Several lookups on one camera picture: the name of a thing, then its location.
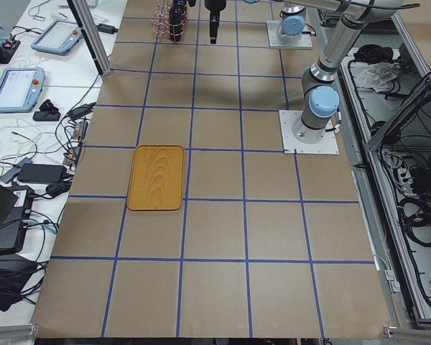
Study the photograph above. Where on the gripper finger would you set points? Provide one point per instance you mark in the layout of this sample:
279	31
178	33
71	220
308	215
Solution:
214	22

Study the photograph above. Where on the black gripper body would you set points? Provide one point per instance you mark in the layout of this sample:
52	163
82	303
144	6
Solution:
214	6

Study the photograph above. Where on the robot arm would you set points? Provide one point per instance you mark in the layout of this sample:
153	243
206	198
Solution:
321	99
292	21

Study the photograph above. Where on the dark wine bottle near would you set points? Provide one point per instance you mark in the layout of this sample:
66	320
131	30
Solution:
177	19

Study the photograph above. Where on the wooden serving tray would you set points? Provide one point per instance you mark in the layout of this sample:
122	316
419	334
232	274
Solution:
156	179

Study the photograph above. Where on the black small power brick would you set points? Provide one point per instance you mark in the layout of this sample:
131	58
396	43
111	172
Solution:
106	28

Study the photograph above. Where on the teach pendant far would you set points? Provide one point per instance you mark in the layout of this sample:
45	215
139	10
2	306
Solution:
59	38

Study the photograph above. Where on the teach pendant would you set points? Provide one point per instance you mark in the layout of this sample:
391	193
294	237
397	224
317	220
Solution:
20	89
59	38

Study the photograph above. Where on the white crumpled cloth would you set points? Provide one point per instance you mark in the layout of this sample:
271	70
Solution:
379	77

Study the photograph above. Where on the black webcam device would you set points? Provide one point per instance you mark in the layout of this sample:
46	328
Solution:
47	112

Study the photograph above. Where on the teach pendant near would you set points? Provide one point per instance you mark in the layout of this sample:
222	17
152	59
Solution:
20	89

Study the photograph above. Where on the black power adapter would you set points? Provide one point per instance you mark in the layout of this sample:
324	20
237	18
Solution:
41	173

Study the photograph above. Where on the black laptop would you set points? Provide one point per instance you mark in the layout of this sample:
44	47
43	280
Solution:
15	208

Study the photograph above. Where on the copper wire bottle basket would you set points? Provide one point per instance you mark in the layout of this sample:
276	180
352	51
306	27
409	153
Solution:
160	20

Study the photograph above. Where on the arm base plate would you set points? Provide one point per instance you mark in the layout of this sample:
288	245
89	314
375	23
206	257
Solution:
278	40
298	139

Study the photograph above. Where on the aluminium frame post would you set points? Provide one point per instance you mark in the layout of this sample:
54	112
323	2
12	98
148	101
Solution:
85	21

